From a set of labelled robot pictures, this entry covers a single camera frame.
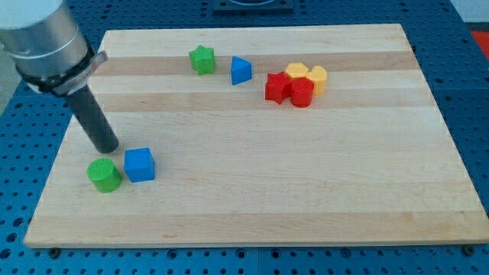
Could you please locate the blue cube block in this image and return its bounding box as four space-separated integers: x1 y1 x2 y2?
124 147 156 183

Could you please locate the red cylinder block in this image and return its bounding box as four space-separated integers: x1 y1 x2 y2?
290 78 314 108

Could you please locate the green cylinder block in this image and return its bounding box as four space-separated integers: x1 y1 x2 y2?
86 158 122 193

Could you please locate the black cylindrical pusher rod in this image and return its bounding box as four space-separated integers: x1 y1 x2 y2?
64 86 119 154

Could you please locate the red star block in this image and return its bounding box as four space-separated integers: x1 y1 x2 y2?
264 72 292 105

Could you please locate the blue triangle block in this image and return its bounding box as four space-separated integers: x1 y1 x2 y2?
231 56 252 86

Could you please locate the yellow heart block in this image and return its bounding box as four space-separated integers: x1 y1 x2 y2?
305 66 328 95

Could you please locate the yellow hexagon block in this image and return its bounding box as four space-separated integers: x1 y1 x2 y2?
284 63 309 79

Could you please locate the wooden board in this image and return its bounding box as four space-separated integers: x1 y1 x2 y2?
24 24 488 248

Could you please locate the green star block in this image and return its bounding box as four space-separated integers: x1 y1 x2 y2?
189 45 215 75

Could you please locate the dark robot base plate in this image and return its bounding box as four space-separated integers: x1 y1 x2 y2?
210 0 295 14

